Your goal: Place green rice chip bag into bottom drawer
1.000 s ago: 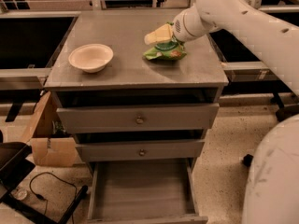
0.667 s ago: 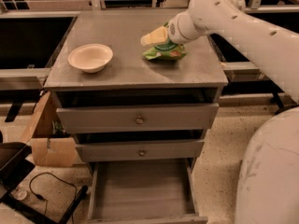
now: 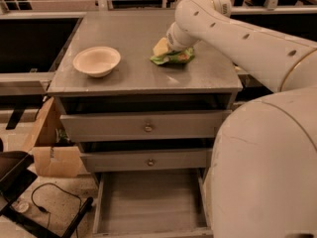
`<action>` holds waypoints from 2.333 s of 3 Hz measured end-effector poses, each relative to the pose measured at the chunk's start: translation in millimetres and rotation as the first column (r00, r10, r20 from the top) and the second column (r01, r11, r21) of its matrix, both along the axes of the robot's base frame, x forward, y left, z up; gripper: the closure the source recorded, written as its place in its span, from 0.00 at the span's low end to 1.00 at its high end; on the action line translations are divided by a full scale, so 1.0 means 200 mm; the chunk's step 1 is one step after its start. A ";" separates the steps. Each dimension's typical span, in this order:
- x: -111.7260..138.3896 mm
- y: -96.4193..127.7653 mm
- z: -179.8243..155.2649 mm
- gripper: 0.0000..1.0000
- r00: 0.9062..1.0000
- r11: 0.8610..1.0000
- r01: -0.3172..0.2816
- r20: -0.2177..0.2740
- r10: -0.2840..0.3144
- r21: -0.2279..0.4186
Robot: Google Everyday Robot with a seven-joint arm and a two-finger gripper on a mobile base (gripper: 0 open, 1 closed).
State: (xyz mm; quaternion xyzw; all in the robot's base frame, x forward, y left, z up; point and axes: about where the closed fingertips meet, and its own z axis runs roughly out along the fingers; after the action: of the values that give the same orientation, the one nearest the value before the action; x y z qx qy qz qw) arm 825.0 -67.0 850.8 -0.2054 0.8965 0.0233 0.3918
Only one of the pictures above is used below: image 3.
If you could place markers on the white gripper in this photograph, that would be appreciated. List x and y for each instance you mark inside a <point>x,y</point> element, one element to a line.
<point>175,41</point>

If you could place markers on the green rice chip bag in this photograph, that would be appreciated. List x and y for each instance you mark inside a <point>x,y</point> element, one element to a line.
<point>175,57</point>

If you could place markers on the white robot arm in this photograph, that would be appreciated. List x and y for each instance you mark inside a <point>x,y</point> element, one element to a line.
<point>264,161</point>

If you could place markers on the grey drawer cabinet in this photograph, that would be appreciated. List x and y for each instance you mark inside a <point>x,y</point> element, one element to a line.
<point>136,84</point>

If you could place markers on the grey top drawer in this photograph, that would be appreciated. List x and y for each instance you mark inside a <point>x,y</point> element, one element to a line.
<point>130,126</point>

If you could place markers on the grey drawer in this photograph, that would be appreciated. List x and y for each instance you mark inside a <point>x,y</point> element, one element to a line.
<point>130,126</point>
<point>152,204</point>
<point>137,160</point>

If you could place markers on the brass top drawer knob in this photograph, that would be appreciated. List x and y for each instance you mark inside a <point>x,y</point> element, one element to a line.
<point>148,128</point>

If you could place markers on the brass drawer knob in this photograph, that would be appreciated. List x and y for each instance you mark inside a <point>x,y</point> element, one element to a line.
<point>150,162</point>
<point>148,128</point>

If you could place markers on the grey middle drawer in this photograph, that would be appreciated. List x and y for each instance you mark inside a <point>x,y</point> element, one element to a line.
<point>137,160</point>

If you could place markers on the brass middle drawer knob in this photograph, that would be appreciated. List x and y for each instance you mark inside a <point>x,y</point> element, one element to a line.
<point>150,162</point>

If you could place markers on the grey bottom drawer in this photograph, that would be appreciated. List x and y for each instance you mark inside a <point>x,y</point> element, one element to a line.
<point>152,204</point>

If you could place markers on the cream white bowl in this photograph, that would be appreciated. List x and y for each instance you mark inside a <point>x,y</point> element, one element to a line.
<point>97,61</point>

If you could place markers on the brown cardboard box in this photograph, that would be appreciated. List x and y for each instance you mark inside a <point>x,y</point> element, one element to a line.
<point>52,158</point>

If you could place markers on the black office chair left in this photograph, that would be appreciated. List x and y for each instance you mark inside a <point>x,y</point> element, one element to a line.
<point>15,178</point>

